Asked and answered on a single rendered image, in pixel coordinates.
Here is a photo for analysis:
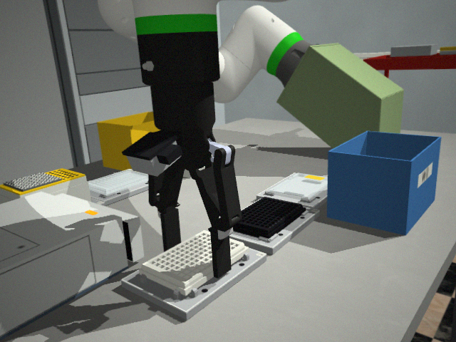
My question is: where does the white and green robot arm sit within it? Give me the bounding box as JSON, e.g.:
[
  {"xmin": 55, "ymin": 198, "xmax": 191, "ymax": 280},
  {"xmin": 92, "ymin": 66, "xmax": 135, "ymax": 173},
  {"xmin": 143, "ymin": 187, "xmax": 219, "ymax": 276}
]
[{"xmin": 98, "ymin": 0, "xmax": 319, "ymax": 177}]

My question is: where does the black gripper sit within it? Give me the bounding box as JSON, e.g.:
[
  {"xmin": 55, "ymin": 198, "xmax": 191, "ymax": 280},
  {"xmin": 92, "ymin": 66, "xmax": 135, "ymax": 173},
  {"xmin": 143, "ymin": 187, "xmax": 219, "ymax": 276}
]
[{"xmin": 148, "ymin": 83, "xmax": 242, "ymax": 278}]

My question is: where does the blue open-top box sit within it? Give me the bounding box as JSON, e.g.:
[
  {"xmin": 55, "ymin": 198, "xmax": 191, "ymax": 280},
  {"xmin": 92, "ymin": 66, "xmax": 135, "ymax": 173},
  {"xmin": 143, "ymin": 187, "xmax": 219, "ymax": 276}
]
[{"xmin": 327, "ymin": 131, "xmax": 441, "ymax": 236}]

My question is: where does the yellow open-top bin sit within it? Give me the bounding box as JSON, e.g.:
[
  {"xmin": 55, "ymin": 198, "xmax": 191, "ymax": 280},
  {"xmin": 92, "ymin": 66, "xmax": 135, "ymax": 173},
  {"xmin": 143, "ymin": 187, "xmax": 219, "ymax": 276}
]
[{"xmin": 97, "ymin": 112, "xmax": 160, "ymax": 171}]

